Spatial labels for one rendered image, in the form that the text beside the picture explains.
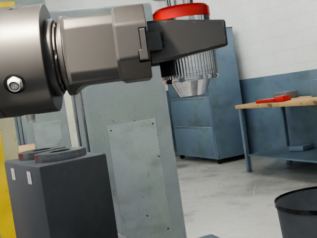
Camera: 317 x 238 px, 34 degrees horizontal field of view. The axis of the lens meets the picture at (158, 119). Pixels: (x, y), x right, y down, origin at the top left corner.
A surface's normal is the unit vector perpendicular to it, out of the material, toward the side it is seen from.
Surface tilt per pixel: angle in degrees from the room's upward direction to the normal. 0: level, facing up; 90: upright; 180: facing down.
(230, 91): 90
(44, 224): 90
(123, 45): 90
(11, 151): 90
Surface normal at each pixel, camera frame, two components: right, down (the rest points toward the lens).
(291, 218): -0.84, 0.22
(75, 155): 0.67, -0.06
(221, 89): 0.39, -0.01
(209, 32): 0.04, 0.05
